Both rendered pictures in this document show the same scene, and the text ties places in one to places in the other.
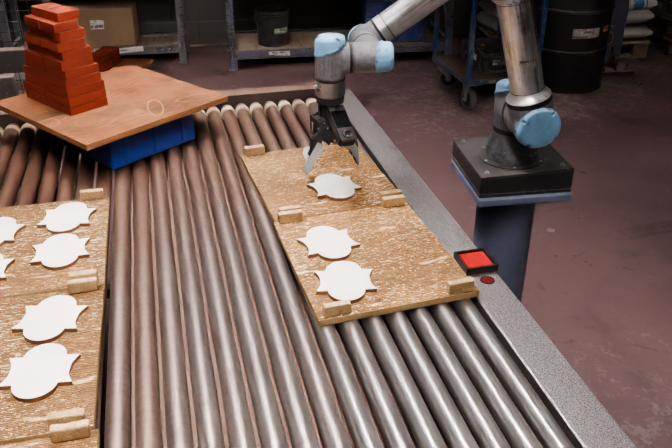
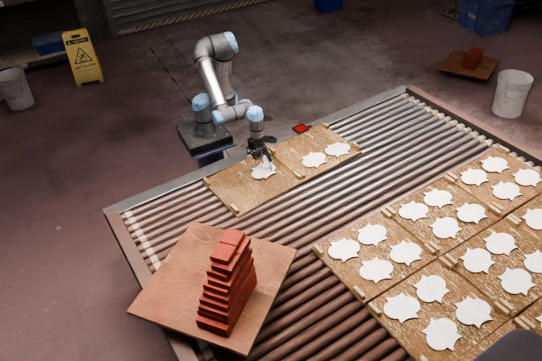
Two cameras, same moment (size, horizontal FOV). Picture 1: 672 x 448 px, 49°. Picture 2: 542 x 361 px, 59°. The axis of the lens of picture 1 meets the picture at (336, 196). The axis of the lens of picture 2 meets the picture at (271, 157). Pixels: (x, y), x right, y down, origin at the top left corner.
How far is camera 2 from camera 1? 3.02 m
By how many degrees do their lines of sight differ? 84
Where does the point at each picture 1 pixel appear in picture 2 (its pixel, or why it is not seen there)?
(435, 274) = (318, 133)
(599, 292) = not seen: hidden behind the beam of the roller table
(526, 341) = (338, 116)
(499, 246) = not seen: hidden behind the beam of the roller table
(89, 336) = (412, 197)
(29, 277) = (395, 235)
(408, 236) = (295, 143)
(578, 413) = (363, 105)
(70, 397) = (439, 187)
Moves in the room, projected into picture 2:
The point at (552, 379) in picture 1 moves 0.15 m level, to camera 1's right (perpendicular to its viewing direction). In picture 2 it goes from (352, 110) to (342, 99)
